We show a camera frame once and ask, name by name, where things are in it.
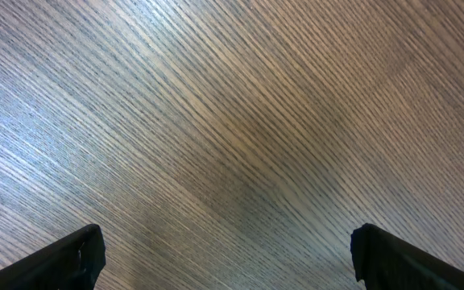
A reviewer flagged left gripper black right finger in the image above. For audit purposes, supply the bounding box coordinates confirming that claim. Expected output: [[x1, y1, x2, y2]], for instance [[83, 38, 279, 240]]
[[350, 223, 464, 290]]

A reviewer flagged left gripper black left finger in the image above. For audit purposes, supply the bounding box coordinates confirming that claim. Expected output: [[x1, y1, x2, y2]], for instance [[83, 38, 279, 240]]
[[0, 224, 106, 290]]

